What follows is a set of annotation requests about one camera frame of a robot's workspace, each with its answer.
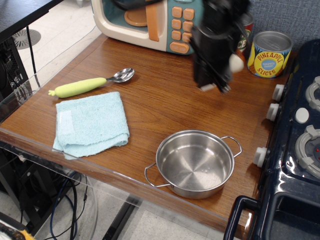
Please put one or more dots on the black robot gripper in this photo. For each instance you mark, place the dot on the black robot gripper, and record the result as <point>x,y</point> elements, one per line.
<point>215,39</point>

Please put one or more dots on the white toy mushroom brown cap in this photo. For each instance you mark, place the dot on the white toy mushroom brown cap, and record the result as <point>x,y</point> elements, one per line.
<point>236,64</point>

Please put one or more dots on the tomato sauce toy can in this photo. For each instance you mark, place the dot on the tomato sauce toy can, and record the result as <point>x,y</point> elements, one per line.
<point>247,22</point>

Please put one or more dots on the pineapple slices toy can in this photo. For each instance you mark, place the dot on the pineapple slices toy can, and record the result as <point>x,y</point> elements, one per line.
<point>269,54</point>

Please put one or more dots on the white stove knob upper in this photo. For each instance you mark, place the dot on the white stove knob upper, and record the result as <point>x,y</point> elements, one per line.
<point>278,92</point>

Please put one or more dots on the white stove knob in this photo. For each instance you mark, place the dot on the white stove knob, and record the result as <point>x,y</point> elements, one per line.
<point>272,111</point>
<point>259,156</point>
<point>278,92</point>

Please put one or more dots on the white stove knob middle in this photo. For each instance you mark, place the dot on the white stove knob middle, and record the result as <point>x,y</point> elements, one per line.
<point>272,111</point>

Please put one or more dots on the teal cream toy microwave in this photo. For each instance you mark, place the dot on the teal cream toy microwave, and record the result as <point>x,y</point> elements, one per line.
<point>164,26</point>

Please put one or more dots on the stainless steel pot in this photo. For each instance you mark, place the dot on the stainless steel pot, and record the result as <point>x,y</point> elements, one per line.
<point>195,164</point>

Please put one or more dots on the white stove knob lower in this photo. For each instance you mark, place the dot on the white stove knob lower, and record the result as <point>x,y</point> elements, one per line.
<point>259,156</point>

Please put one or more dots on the light blue folded cloth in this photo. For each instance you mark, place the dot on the light blue folded cloth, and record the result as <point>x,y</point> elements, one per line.
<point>90,125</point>

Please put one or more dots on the dark blue toy stove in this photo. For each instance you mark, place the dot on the dark blue toy stove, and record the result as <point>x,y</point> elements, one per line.
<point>288,203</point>

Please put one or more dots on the black computer case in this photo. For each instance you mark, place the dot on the black computer case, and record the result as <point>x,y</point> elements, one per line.
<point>12,71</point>

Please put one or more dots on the black desk at left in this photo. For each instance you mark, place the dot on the black desk at left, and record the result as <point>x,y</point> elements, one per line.
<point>17,14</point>

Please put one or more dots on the yellow fuzzy object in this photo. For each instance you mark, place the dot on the yellow fuzzy object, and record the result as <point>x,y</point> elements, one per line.
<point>14,230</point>

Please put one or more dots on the spoon with green handle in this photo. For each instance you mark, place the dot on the spoon with green handle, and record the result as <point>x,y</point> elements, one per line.
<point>87,85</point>

